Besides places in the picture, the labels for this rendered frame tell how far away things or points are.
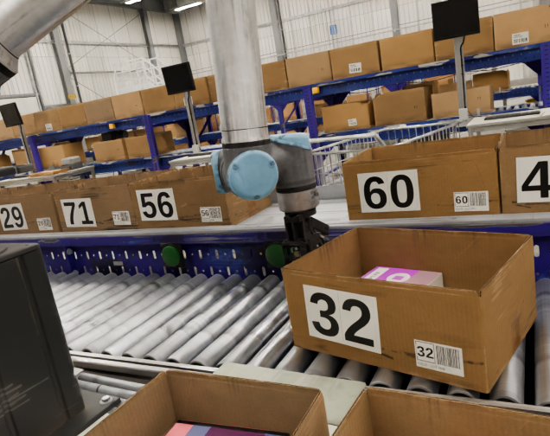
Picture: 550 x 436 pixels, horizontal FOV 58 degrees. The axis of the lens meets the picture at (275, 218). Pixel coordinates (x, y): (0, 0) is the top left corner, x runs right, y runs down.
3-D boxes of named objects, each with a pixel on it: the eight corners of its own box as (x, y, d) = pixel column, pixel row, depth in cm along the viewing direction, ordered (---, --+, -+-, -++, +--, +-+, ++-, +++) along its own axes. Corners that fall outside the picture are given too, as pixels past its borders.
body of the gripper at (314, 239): (284, 268, 111) (274, 215, 109) (298, 255, 119) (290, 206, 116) (315, 268, 108) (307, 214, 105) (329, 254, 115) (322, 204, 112)
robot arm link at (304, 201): (286, 185, 116) (325, 182, 112) (290, 206, 117) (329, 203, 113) (269, 195, 108) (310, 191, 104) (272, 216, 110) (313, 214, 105)
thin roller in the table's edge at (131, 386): (76, 375, 106) (175, 395, 92) (83, 370, 108) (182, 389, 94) (78, 383, 107) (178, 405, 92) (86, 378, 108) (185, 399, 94)
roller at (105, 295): (9, 359, 132) (3, 342, 131) (141, 284, 177) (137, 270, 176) (21, 361, 130) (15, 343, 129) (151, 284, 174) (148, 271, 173)
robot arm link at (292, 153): (259, 136, 111) (302, 128, 113) (268, 190, 114) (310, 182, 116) (268, 137, 102) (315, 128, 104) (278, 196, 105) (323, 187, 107)
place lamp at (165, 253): (163, 266, 166) (158, 246, 164) (165, 266, 167) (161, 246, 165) (180, 267, 163) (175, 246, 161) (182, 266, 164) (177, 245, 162)
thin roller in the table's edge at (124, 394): (66, 381, 104) (167, 403, 90) (73, 376, 106) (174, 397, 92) (68, 390, 105) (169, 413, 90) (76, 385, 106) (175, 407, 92)
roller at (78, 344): (59, 366, 123) (54, 348, 122) (185, 285, 168) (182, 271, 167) (73, 368, 121) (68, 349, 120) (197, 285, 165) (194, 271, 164)
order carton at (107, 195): (62, 234, 195) (51, 191, 192) (116, 214, 220) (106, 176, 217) (138, 231, 177) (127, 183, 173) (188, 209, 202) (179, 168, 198)
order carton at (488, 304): (291, 345, 103) (278, 268, 100) (364, 291, 125) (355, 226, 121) (489, 394, 77) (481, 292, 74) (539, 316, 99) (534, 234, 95)
